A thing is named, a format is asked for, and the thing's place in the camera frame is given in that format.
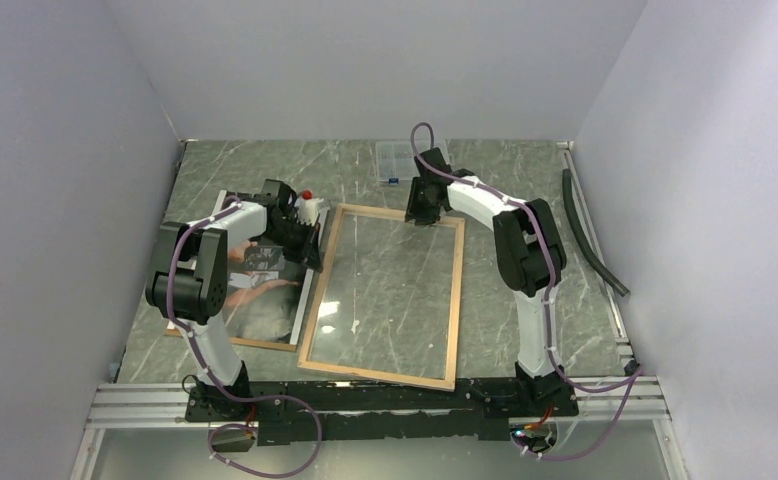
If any aluminium table edge rail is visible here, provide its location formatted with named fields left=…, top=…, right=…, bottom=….
left=556, top=141, right=633, bottom=358

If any clear plastic organizer box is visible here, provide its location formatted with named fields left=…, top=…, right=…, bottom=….
left=374, top=140, right=419, bottom=184

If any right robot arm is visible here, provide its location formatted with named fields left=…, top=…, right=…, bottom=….
left=405, top=148, right=567, bottom=415

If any clear plastic sheet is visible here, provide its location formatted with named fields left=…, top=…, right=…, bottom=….
left=309, top=213, right=458, bottom=382

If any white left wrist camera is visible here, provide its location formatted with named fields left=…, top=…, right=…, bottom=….
left=295, top=190, right=325, bottom=225

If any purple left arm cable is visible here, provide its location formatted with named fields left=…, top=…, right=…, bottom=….
left=163, top=193, right=324, bottom=478

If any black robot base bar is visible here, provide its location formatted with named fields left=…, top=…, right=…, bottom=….
left=185, top=377, right=579, bottom=446

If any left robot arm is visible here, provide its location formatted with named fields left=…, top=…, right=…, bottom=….
left=144, top=179, right=323, bottom=420

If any black corrugated hose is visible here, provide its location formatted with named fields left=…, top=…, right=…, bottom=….
left=561, top=168, right=631, bottom=298

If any white wooden picture frame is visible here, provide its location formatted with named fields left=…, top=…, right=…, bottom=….
left=296, top=203, right=467, bottom=393

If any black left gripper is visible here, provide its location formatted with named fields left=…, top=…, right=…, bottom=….
left=262, top=219, right=324, bottom=273

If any aluminium front rail frame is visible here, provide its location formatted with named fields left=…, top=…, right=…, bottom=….
left=71, top=377, right=689, bottom=479

